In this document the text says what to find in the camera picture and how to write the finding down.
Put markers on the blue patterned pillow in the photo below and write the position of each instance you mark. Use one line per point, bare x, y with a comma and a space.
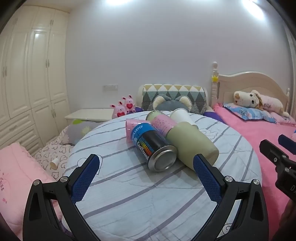
249, 113

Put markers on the dark purple cushion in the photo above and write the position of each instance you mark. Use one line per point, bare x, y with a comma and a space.
214, 115

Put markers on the wall socket panel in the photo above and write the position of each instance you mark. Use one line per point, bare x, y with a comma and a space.
110, 87

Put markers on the triangle pattern cushion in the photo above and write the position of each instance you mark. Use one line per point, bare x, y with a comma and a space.
198, 97

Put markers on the pink quilt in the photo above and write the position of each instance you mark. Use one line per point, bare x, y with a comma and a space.
16, 176

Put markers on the heart print bed sheet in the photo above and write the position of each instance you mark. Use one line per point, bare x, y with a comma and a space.
52, 148

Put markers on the yellow star decoration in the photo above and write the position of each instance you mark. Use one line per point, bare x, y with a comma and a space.
215, 78

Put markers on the cream wardrobe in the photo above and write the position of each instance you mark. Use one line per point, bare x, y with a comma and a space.
30, 81

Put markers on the pale green cup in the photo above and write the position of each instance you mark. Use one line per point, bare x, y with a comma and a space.
192, 143

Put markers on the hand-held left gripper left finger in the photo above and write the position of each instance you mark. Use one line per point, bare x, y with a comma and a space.
84, 178

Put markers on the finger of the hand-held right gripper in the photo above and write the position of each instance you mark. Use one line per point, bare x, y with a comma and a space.
272, 154
288, 143

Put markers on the pink blanket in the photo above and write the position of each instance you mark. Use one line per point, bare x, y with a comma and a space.
249, 134

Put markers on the blue and black can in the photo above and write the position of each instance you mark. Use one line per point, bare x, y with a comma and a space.
150, 146

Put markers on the cream plush dog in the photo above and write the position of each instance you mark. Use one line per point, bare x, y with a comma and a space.
245, 98

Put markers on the pink packet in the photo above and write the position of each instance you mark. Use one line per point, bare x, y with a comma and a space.
130, 132

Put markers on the grey flower pillow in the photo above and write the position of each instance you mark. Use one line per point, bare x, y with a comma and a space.
81, 132

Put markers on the pink plush rabbit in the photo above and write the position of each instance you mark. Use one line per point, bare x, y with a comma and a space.
119, 112
130, 105

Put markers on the striped round tablecloth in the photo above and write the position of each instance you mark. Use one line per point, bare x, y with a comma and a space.
138, 197

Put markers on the cream wooden headboard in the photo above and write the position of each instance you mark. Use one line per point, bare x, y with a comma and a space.
245, 83

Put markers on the white nightstand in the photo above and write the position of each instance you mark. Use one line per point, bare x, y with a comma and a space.
90, 114

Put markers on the pink pillow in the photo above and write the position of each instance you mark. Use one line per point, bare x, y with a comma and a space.
285, 119

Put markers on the grey plush cushion with ears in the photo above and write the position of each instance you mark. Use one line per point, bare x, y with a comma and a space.
171, 105

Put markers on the white cup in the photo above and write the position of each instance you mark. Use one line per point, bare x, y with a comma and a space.
183, 115

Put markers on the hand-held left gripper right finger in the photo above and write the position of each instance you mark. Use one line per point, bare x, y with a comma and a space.
207, 178

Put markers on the small paper cup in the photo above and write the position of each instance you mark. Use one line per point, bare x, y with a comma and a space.
54, 163

